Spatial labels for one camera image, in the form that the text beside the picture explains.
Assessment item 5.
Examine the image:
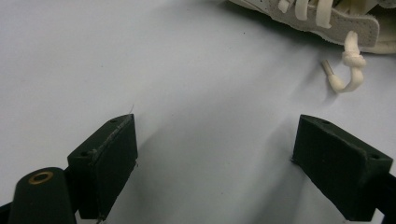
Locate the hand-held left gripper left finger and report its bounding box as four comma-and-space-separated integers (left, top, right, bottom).
66, 113, 139, 221

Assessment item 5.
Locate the white child's sneaker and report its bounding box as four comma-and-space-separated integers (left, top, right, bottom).
228, 0, 396, 94

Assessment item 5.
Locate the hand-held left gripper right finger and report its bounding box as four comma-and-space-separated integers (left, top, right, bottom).
291, 114, 394, 222

